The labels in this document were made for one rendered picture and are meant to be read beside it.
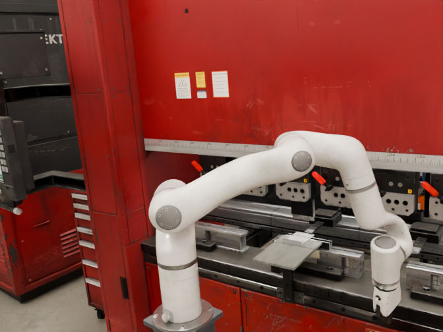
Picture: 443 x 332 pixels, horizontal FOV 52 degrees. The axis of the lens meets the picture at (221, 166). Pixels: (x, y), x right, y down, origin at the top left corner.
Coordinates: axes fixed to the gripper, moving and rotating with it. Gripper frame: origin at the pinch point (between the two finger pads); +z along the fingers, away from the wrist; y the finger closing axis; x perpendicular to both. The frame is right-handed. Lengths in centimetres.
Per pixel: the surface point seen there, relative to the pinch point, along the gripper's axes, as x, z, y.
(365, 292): 14.8, 6.8, 11.1
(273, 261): 43.0, -7.5, -6.2
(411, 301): -0.4, 6.5, 16.4
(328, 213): 51, 2, 40
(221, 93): 88, -59, 22
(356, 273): 23.2, 7.2, 18.8
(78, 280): 274, 120, -19
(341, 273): 27.6, 6.1, 14.3
